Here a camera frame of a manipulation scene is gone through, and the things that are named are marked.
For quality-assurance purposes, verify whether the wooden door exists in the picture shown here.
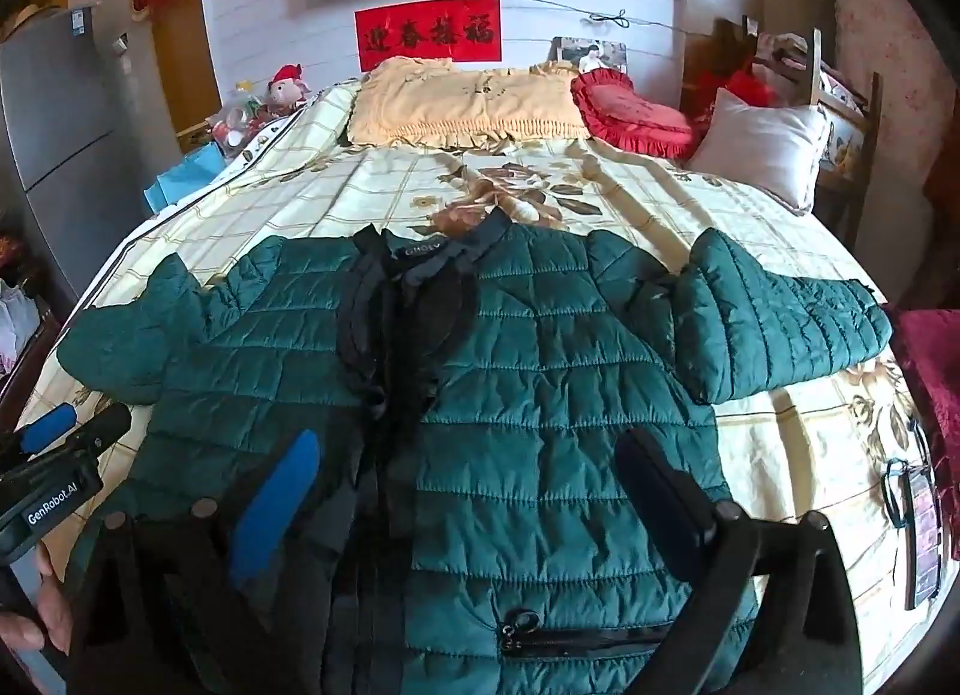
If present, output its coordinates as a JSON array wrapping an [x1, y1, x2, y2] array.
[[154, 0, 222, 134]]

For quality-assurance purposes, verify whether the white plastic bag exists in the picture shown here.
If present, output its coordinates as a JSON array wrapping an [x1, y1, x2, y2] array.
[[0, 279, 42, 374]]

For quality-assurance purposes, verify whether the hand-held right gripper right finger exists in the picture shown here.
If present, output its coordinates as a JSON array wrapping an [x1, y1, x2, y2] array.
[[615, 427, 863, 695]]

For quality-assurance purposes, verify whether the grey refrigerator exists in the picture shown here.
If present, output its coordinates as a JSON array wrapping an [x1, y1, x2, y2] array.
[[0, 5, 181, 299]]

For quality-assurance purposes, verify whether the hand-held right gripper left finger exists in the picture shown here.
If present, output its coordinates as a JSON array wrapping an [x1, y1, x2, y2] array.
[[69, 429, 336, 695]]

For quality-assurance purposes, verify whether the pink plush toy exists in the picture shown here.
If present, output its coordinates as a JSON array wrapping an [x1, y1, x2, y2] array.
[[259, 64, 312, 115]]

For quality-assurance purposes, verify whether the black wall cable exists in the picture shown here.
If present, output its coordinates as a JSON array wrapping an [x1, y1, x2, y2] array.
[[379, 0, 676, 32]]

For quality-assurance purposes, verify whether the red heart-shaped pillow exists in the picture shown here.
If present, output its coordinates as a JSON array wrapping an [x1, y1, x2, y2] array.
[[570, 69, 702, 160]]

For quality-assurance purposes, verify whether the white pillow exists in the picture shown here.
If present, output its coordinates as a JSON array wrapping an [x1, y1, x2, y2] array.
[[686, 88, 830, 212]]

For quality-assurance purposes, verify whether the dark red blanket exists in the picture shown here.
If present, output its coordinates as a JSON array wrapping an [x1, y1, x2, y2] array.
[[889, 305, 960, 561]]

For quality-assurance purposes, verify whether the smartphone with blue lanyard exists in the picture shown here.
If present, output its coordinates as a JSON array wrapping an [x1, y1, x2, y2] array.
[[881, 459, 944, 610]]

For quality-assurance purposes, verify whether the floral cream bedsheet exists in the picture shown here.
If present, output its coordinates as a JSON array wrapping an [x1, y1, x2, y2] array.
[[15, 76, 946, 673]]

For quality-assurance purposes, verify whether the red cloth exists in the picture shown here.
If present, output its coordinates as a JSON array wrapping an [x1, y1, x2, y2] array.
[[690, 65, 777, 112]]

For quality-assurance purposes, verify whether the wooden chair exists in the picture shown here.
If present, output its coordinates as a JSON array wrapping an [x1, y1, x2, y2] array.
[[712, 16, 882, 246]]

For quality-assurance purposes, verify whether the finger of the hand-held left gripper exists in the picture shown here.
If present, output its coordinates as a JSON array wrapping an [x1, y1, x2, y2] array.
[[64, 402, 134, 459], [0, 401, 80, 471]]

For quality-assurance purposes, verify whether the light blue bag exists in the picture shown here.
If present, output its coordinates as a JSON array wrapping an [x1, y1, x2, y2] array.
[[144, 144, 226, 212]]

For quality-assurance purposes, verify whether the person's left hand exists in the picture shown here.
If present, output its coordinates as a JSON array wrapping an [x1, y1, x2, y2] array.
[[0, 547, 76, 666]]

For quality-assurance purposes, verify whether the red wall banner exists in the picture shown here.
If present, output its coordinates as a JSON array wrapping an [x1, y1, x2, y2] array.
[[354, 0, 502, 73]]

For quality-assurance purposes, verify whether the green quilted puffer jacket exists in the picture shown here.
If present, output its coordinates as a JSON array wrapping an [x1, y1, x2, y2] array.
[[56, 207, 893, 695]]

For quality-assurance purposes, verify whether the framed photo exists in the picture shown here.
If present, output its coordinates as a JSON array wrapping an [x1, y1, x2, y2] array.
[[550, 35, 627, 76]]

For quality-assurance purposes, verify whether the yellow frilled pillow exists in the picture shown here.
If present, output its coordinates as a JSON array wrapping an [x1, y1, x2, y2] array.
[[346, 56, 593, 148]]

